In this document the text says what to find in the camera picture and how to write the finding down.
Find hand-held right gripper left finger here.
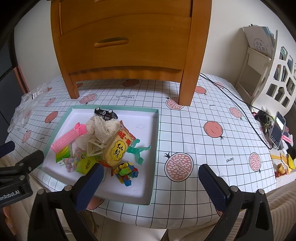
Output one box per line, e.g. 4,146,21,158
28,163,105,241

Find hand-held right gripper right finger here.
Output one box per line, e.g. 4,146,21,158
162,163,281,241

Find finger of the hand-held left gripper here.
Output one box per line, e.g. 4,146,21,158
0,141,16,158
0,150,44,183

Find yellow-green packet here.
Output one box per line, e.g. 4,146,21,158
75,156,100,174

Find pastel scrunchie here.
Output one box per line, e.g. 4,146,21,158
63,148,84,173

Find light green white packet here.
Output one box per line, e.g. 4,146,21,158
55,145,71,165

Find colourful toy blocks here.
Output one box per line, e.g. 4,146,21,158
110,162,139,187

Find cream hair claw clip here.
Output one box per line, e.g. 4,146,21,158
86,137,109,160

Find pink hair roller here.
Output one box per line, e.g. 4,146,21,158
51,123,88,153

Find yellow snack packet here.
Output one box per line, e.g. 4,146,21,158
102,120,136,168

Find cream lace cloth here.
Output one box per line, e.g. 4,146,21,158
84,115,122,149

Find teal toy figure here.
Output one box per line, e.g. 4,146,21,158
126,138,151,164

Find black toy car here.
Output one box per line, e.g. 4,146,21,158
94,107,118,121

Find white tray teal rim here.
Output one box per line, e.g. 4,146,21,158
37,105,160,206

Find wooden nightstand drawer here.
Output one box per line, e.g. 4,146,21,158
58,14,192,73
58,0,193,35

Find clear plastic bags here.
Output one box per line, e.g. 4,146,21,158
8,84,48,132

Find dark refrigerator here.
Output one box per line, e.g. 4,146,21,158
0,23,25,130

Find yellow toy pieces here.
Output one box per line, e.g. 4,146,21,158
274,153,296,178

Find smartphone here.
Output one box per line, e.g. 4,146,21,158
270,111,287,150

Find dark small item pile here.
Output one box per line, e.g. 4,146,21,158
255,109,274,133

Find pink plastic item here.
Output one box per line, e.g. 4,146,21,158
281,134,295,147

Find white cutout shelf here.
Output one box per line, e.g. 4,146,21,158
252,30,296,114

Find wooden nightstand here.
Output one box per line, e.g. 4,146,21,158
50,0,212,106

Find white booklets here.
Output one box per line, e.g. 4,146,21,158
243,24,275,57

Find black cable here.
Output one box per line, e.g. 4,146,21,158
199,73,273,150

